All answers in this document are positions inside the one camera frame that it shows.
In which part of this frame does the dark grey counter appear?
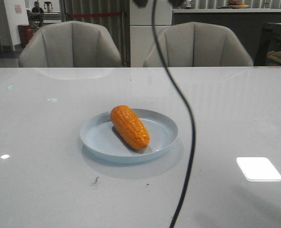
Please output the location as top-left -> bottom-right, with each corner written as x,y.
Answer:
172,9 -> 281,61

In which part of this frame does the fruit bowl on counter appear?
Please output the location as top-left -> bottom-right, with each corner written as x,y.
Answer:
227,0 -> 249,9

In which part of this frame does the orange plastic corn cob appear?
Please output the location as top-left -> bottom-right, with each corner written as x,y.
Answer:
110,105 -> 150,150

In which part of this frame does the red barrier belt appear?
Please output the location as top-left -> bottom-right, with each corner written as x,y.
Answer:
68,12 -> 122,18

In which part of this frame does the light blue round plate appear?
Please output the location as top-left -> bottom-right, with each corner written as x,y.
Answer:
80,108 -> 178,164

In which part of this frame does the pink wall notice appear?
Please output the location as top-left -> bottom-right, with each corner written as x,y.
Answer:
14,4 -> 22,14

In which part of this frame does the black cable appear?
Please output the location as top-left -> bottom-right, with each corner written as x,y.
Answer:
151,0 -> 197,228

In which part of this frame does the right grey upholstered chair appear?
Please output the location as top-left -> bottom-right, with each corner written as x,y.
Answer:
157,22 -> 253,67

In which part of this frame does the red trash bin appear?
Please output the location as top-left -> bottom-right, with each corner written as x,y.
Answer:
18,24 -> 33,48

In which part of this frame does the dark wooden side table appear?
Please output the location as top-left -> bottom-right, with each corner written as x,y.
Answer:
254,22 -> 281,66

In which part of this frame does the left grey upholstered chair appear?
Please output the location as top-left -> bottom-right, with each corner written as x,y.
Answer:
19,20 -> 121,68

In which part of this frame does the grey upholstered chair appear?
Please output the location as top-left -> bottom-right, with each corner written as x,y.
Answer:
19,20 -> 121,68
157,22 -> 253,67

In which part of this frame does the white cabinet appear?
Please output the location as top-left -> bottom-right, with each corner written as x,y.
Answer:
130,0 -> 172,67

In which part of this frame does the seated person in background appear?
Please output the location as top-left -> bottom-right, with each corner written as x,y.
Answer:
31,1 -> 44,27

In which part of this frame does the metal barrier post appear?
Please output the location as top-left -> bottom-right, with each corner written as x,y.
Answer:
121,11 -> 127,66

